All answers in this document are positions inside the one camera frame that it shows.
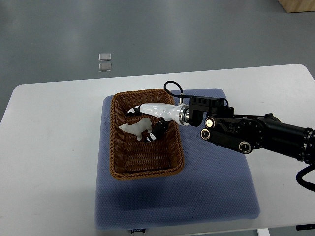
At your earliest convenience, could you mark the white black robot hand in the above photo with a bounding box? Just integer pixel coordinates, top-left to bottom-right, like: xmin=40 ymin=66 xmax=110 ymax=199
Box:
xmin=126 ymin=103 xmax=189 ymax=143

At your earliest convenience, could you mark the white bear figurine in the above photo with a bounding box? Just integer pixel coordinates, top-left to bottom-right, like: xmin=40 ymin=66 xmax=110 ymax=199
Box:
xmin=118 ymin=118 xmax=152 ymax=141

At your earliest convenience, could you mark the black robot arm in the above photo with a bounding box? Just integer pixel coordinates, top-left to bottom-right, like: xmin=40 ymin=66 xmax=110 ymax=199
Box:
xmin=127 ymin=96 xmax=315 ymax=165

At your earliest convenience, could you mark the brown wicker basket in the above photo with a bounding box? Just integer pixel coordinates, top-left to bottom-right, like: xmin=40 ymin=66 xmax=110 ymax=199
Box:
xmin=109 ymin=88 xmax=185 ymax=180

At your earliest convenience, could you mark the upper metal floor plate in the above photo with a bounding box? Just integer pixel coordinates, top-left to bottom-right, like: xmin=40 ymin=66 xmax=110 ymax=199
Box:
xmin=98 ymin=53 xmax=111 ymax=61

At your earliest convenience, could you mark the blue quilted mat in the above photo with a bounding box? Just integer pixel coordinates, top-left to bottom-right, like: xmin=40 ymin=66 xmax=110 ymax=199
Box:
xmin=94 ymin=96 xmax=260 ymax=230

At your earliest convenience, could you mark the white table leg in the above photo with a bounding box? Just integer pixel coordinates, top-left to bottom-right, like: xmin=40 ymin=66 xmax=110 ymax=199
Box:
xmin=257 ymin=228 xmax=270 ymax=236

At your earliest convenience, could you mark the wooden box corner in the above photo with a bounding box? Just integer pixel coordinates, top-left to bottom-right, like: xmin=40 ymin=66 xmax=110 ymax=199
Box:
xmin=278 ymin=0 xmax=315 ymax=13

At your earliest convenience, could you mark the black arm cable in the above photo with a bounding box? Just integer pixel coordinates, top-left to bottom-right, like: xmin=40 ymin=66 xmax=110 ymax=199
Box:
xmin=295 ymin=164 xmax=315 ymax=191

